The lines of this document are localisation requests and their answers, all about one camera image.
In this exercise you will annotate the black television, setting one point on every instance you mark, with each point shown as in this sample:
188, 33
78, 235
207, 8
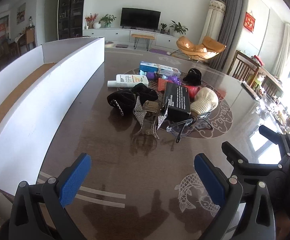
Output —
140, 17

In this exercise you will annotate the black velvet bow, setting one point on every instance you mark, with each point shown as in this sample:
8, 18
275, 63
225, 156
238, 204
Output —
130, 97

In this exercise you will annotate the wall painting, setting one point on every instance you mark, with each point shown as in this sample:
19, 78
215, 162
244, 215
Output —
21, 13

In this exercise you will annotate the eyeglasses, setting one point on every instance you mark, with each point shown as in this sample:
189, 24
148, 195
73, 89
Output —
175, 129

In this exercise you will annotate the clear claw hair clip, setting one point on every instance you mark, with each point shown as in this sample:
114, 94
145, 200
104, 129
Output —
150, 131

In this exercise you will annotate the white lotion tube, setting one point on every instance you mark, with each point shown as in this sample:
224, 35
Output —
132, 80

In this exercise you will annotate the black printed box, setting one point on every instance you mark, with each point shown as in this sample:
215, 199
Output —
177, 97

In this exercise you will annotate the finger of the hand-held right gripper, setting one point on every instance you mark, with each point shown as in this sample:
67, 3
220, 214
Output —
272, 133
234, 152

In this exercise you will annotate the purple toy dumbbell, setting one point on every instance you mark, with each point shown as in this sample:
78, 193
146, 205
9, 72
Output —
150, 75

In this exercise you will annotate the orange door poster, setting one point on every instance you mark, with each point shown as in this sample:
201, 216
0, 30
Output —
1, 30

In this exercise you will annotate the brown patterned desktop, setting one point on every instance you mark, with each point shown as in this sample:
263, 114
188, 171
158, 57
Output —
97, 155

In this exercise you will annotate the green potted plant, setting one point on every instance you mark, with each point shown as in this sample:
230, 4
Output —
107, 20

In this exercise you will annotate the wooden slatted chair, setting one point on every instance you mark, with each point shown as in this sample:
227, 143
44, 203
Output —
242, 66

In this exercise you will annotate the small black hat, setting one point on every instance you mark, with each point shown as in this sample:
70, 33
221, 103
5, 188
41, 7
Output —
192, 76

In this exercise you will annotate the white cardboard box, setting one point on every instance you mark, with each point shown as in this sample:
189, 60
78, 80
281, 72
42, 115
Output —
35, 110

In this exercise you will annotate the blue and white cream box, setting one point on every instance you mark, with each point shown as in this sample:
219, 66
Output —
150, 67

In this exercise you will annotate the covered standing air conditioner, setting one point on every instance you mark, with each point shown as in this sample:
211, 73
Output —
213, 22

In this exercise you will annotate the red candy-shaped pouch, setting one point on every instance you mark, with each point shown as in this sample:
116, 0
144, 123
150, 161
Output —
163, 85

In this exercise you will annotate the large leafy potted plant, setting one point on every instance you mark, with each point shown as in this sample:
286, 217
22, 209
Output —
178, 28

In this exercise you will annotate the white round vase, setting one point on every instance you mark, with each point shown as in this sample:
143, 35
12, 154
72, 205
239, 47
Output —
97, 25

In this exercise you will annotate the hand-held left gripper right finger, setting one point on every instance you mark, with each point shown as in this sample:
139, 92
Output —
209, 180

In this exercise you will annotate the red flower plant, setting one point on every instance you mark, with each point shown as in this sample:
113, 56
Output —
90, 18

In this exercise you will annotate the white curtain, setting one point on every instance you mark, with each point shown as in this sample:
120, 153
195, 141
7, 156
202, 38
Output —
286, 52

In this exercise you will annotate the red wall hanging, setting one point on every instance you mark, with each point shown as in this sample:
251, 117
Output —
249, 22

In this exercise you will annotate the orange lounge chair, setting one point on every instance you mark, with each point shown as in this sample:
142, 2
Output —
187, 45

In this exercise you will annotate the dark display cabinet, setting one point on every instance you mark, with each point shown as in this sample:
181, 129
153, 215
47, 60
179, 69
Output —
72, 10

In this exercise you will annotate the wooden bench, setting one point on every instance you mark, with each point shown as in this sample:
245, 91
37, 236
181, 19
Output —
143, 36

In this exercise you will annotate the white television cabinet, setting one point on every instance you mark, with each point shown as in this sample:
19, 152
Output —
115, 33

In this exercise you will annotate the purple floor mat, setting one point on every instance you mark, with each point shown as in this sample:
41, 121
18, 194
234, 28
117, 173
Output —
160, 51

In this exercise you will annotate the small potted plant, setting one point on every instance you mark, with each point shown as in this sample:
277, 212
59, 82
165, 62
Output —
163, 27

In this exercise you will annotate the cream knitted hat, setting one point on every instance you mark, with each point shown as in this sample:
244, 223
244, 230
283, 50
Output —
204, 100

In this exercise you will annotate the grey curtain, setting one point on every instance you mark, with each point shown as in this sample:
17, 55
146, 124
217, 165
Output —
231, 30

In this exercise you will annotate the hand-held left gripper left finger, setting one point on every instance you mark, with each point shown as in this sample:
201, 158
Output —
75, 180

